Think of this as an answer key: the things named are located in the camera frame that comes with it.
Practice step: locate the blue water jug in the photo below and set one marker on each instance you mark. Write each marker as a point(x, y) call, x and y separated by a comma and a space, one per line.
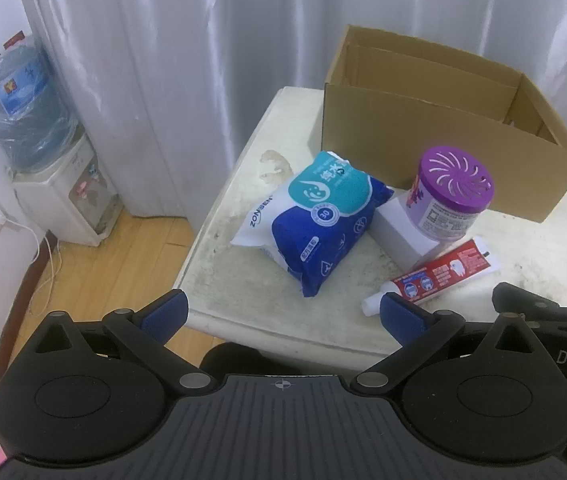
point(23, 115)

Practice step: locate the red toothpaste tube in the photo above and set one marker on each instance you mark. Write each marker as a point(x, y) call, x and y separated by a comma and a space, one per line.
point(443, 272)

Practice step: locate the white water dispenser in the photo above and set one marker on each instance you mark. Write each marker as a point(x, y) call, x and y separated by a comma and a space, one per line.
point(58, 205)

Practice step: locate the small white box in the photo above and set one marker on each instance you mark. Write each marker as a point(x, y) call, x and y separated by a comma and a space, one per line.
point(403, 240)

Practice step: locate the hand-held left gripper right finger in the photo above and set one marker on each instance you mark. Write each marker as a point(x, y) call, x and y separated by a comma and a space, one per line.
point(403, 317)

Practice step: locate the purple lid air freshener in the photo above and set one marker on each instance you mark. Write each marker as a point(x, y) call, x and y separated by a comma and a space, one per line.
point(443, 210)

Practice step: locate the white curtain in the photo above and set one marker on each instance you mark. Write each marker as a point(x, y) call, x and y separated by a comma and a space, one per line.
point(163, 60)

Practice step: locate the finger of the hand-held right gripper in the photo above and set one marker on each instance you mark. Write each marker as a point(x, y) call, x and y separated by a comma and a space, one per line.
point(518, 297)

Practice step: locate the blue wet wipes pack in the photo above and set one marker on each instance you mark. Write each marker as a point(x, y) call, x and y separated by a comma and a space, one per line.
point(308, 225)

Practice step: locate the brown cardboard box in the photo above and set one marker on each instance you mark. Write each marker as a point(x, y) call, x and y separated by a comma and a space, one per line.
point(438, 145)

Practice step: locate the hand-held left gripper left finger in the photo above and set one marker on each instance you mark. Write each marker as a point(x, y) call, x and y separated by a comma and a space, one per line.
point(166, 312)

